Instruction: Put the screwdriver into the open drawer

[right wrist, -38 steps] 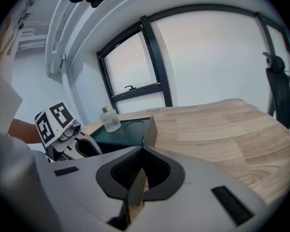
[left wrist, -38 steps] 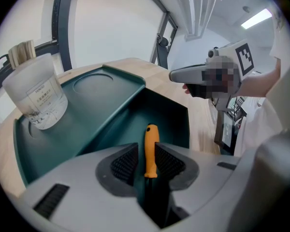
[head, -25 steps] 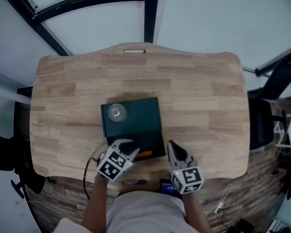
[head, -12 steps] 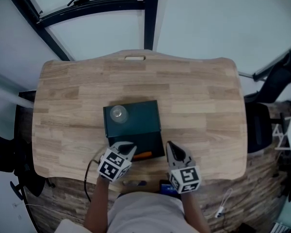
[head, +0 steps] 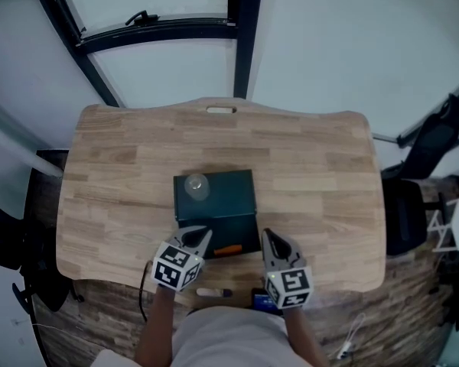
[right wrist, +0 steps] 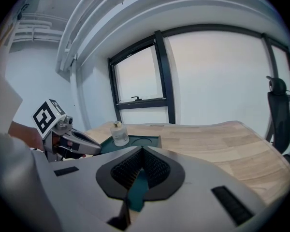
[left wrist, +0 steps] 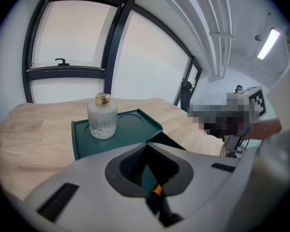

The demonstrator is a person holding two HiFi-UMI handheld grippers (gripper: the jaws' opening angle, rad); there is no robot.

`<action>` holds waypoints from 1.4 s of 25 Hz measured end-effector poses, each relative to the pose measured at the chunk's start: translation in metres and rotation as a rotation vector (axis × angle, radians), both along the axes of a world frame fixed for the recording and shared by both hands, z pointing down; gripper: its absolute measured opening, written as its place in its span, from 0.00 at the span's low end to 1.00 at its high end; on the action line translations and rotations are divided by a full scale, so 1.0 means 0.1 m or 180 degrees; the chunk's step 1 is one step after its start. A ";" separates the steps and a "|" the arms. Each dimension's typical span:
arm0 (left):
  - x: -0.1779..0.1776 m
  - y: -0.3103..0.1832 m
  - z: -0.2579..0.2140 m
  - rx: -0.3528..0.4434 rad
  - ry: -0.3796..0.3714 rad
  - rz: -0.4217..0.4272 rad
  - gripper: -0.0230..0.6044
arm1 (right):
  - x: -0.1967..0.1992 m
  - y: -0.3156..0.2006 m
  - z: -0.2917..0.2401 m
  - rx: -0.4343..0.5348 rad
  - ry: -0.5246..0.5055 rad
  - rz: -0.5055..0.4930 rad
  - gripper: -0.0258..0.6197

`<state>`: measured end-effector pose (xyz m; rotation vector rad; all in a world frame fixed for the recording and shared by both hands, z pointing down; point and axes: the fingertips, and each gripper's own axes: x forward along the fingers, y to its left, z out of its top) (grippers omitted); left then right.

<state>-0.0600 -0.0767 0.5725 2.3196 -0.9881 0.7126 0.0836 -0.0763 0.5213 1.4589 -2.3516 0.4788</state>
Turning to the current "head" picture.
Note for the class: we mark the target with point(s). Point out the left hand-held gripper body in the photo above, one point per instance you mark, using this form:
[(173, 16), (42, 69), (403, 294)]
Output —
[(176, 268)]

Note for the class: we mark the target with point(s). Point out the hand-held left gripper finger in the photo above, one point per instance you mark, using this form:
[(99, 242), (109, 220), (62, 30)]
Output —
[(180, 237), (206, 247)]

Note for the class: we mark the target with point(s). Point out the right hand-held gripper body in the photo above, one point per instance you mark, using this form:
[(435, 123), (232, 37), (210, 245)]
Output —
[(292, 287)]

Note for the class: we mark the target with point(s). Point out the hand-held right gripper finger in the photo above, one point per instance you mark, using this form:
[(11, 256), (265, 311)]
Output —
[(297, 258), (266, 252)]

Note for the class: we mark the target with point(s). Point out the dark green box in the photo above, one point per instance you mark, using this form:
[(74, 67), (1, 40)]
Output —
[(229, 201)]

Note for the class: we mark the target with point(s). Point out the person's right forearm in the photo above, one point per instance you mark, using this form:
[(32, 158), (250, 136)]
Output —
[(302, 338)]

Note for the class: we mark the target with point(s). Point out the person's left forearm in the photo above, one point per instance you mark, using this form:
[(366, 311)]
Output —
[(157, 327)]

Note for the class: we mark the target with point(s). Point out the phone with blue screen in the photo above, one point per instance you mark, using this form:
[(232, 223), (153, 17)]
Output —
[(262, 302)]

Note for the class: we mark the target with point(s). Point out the clear glass bottle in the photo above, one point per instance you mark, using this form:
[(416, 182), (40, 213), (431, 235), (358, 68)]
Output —
[(196, 186)]

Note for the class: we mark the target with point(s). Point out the person's light grey clothing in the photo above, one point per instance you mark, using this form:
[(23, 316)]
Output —
[(229, 338)]

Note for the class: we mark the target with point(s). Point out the black office chair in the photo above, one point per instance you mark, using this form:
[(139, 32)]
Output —
[(432, 147), (19, 251)]

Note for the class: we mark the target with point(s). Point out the white wall pipe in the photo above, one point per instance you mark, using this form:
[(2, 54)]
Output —
[(27, 147)]

